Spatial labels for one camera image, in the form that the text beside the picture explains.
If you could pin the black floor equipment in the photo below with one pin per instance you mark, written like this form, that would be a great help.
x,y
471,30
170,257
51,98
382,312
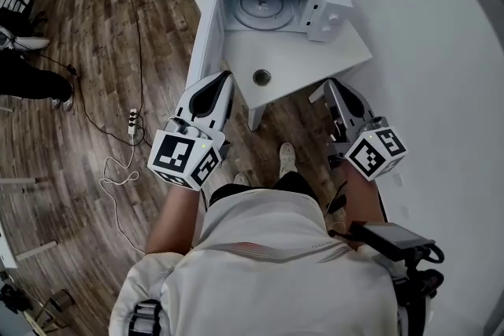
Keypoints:
x,y
12,299

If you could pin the clear glass turntable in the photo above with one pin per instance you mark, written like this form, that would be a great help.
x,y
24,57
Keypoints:
x,y
265,12

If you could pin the person's white left shoe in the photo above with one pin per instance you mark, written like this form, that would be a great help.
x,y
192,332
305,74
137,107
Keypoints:
x,y
241,179

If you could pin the person's white shoe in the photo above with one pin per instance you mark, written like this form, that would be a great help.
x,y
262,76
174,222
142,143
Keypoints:
x,y
287,157
241,179

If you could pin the person's black shorts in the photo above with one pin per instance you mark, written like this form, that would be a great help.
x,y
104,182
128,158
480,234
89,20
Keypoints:
x,y
291,183

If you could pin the white table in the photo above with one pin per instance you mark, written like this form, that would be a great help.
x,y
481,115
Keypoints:
x,y
299,63

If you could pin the white desk foot bar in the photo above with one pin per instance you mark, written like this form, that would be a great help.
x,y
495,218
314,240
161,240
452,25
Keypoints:
x,y
37,249
23,185

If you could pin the person's white right shoe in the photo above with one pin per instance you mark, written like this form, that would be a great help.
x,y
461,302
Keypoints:
x,y
287,157

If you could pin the black round table grommet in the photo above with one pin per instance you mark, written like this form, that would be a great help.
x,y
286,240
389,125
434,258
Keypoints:
x,y
262,76

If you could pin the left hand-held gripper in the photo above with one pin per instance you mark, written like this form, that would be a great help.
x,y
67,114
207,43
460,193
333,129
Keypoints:
x,y
177,153

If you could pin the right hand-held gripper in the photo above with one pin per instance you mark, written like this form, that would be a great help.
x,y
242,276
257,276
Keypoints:
x,y
374,153

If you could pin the black harness gear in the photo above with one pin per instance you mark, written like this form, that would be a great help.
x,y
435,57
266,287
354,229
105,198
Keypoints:
x,y
421,287

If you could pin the white power strip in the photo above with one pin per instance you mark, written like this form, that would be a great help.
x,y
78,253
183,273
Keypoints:
x,y
132,122

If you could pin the person's left forearm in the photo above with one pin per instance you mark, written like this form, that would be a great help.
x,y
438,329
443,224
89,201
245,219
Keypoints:
x,y
173,216

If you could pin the round metal can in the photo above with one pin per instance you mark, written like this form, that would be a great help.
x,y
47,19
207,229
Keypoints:
x,y
61,301

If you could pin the person's right forearm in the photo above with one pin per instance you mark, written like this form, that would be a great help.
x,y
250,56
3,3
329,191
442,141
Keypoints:
x,y
362,200

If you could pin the person's white shirt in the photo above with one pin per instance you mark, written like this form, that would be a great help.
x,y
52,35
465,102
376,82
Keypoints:
x,y
256,287

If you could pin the black battery pack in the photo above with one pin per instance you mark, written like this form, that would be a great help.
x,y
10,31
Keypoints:
x,y
390,240

